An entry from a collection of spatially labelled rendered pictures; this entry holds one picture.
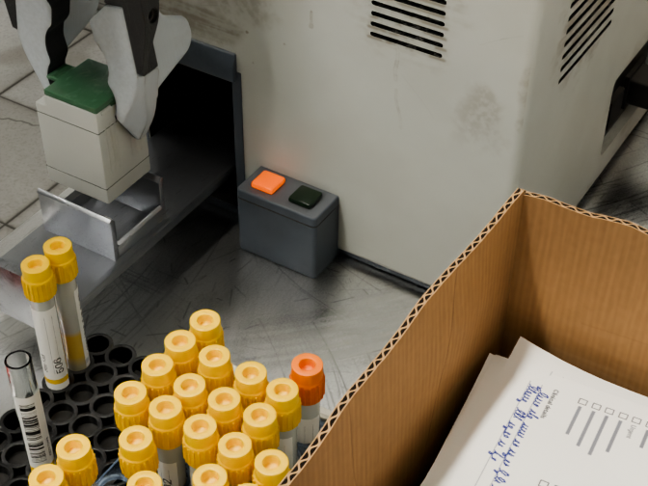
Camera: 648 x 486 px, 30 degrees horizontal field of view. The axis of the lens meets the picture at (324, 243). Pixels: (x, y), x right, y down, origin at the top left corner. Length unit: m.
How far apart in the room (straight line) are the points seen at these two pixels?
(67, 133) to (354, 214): 0.19
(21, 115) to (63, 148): 1.81
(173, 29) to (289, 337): 0.20
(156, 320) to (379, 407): 0.25
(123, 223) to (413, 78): 0.21
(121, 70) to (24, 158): 1.73
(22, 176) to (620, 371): 1.81
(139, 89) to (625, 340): 0.29
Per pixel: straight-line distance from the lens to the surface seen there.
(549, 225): 0.62
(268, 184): 0.76
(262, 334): 0.74
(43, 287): 0.63
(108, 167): 0.71
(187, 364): 0.57
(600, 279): 0.63
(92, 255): 0.74
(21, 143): 2.44
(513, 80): 0.65
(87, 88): 0.70
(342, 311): 0.75
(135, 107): 0.68
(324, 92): 0.72
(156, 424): 0.55
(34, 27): 0.70
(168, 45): 0.69
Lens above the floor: 1.40
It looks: 41 degrees down
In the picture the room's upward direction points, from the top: 1 degrees clockwise
